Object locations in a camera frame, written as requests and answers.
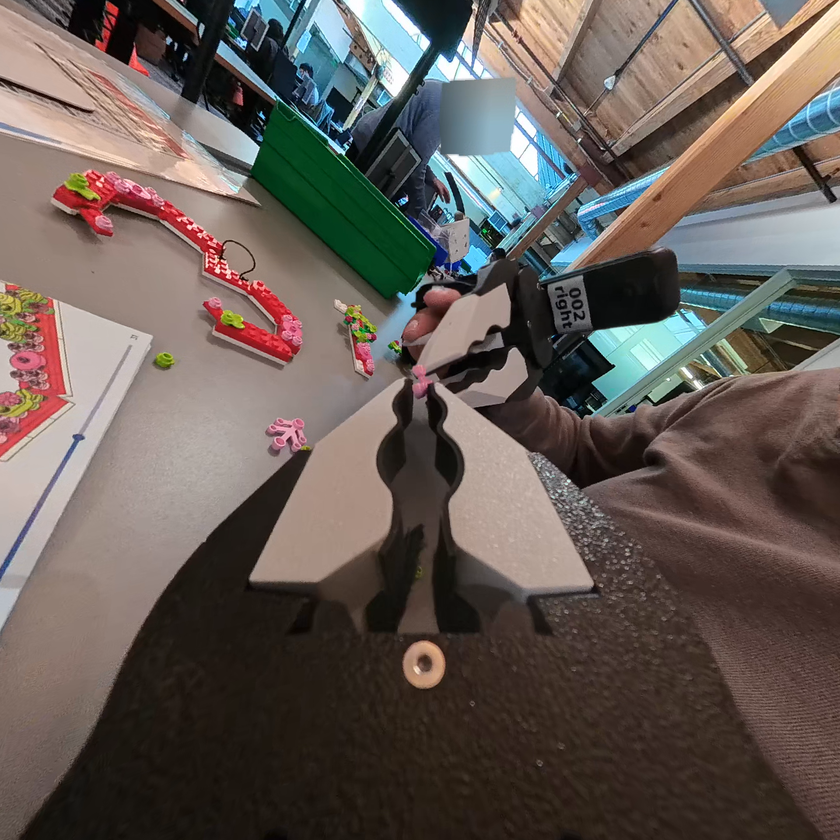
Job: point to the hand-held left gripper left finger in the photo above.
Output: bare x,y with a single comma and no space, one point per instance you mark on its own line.
328,518

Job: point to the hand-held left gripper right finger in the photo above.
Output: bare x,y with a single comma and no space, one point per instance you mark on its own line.
512,525

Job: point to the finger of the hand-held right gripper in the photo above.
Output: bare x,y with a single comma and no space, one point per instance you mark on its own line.
472,315
505,377

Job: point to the small pink lego flower piece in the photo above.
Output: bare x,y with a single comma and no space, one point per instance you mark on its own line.
420,380

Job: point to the green plastic bin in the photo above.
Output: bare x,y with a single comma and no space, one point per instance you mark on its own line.
328,197

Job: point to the red lego heart assembly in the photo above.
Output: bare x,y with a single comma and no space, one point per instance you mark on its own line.
184,226

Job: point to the person's right forearm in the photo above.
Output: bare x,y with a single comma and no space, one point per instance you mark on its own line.
722,492

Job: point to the pink lego stem piece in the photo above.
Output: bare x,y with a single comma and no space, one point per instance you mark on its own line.
287,434

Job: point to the lego flower stem assembly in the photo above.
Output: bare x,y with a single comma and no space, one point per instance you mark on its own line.
361,348

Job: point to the lego instruction booklet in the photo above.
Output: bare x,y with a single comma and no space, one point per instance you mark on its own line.
85,367

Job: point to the person's right hand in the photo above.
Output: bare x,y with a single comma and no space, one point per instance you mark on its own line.
420,328

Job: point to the grey backed monitor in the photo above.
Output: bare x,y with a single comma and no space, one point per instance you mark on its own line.
394,164

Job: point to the black support pole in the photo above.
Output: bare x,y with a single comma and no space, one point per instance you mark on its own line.
410,79
207,46

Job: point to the black monitor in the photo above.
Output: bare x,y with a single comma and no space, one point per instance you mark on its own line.
439,23

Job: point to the clear plastic sleeve with paper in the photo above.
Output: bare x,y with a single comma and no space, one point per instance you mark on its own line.
131,131

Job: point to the white perforated bracket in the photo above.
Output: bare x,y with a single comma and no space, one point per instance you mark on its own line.
455,239

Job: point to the silver ventilation duct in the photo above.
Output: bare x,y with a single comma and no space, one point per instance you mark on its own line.
800,121
754,305

